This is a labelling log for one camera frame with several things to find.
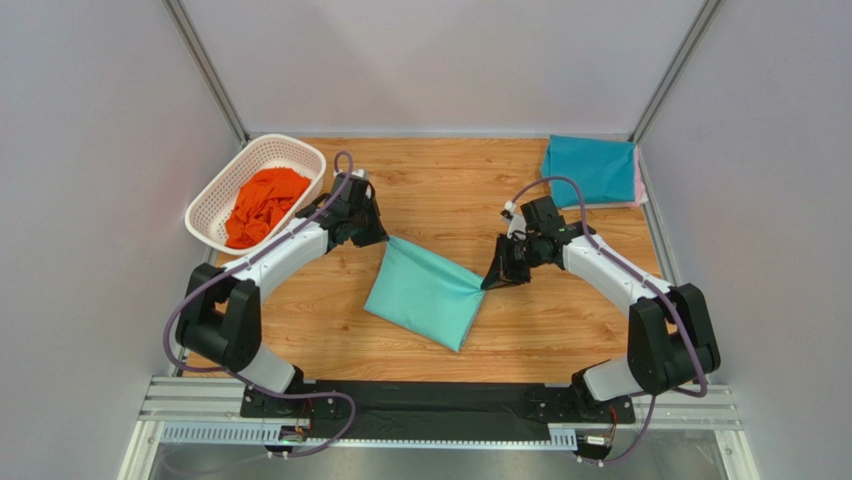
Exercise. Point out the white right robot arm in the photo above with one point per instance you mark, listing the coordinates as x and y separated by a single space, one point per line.
671 340

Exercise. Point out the mint green t shirt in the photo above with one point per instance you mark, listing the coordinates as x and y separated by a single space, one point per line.
425 293

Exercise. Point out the aluminium corner post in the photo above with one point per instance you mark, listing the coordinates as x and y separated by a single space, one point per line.
185 27
698 28

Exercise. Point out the black base cloth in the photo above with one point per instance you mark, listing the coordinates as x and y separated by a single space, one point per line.
446 411

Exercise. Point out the left aluminium corner post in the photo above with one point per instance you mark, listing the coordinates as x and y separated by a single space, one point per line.
185 27

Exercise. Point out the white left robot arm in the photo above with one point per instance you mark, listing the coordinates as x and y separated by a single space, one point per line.
220 318

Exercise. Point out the orange t shirt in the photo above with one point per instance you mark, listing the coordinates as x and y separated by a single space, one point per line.
261 204

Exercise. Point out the folded teal t shirt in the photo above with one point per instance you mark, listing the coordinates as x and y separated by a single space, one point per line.
561 149

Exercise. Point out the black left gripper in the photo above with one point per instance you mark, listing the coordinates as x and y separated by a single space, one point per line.
378 231

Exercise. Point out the right aluminium corner post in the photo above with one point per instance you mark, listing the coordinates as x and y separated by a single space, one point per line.
698 28

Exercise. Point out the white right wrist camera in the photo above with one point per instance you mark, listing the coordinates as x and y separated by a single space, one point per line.
516 223

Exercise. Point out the white plastic laundry basket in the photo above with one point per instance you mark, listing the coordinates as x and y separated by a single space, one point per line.
206 215

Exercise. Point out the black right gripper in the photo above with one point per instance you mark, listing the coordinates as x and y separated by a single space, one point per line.
510 258

